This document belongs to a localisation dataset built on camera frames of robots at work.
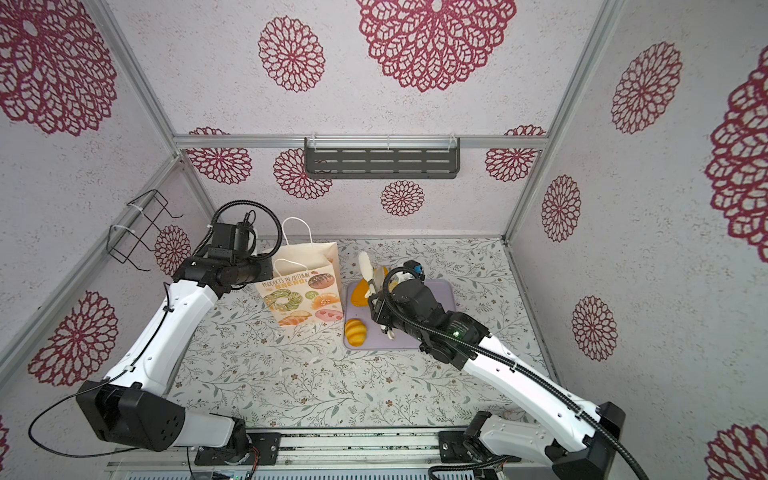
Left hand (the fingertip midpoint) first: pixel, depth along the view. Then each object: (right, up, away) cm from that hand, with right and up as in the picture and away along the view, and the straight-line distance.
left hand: (266, 272), depth 80 cm
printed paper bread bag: (+10, -4, +2) cm, 11 cm away
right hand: (+29, -5, -12) cm, 31 cm away
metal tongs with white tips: (+30, -2, -9) cm, 31 cm away
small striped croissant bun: (+23, -19, +11) cm, 32 cm away
